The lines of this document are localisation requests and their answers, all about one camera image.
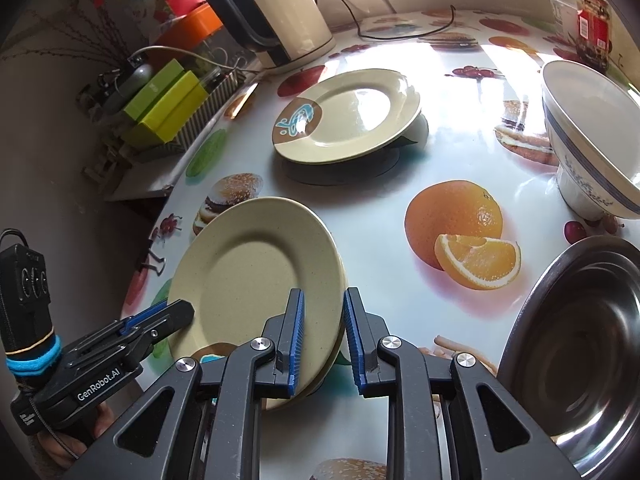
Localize fruit print tablecloth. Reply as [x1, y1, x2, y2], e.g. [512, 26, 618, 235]
[120, 7, 640, 480]

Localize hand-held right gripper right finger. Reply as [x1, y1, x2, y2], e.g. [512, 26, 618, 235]
[342, 287, 583, 480]

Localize person's left hand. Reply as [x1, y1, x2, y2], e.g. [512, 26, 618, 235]
[37, 402, 116, 468]

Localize orange box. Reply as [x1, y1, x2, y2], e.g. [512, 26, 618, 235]
[150, 2, 224, 47]

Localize low side shelf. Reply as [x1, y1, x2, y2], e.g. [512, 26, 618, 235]
[102, 147, 177, 204]

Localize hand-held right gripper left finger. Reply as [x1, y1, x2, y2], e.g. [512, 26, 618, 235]
[65, 287, 306, 480]

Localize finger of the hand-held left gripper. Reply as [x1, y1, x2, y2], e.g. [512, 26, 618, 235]
[132, 300, 196, 356]
[120, 301, 170, 335]

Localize striped storage basket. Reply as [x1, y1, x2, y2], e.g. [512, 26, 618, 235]
[125, 67, 251, 154]

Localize white bowl blue print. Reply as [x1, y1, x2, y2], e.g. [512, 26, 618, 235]
[541, 60, 640, 221]

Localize stainless steel bowl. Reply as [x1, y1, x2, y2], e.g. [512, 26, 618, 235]
[497, 236, 640, 478]

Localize clear plastic container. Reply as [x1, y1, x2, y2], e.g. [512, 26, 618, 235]
[547, 0, 582, 42]

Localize cream black electric kettle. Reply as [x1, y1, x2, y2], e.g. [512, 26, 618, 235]
[198, 0, 337, 72]

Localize grey rounded device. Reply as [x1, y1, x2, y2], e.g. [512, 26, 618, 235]
[106, 62, 152, 112]

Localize glass jar red label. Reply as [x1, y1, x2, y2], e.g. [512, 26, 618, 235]
[572, 0, 614, 72]

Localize yellow-green box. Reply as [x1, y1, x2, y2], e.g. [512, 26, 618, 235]
[140, 71, 209, 144]

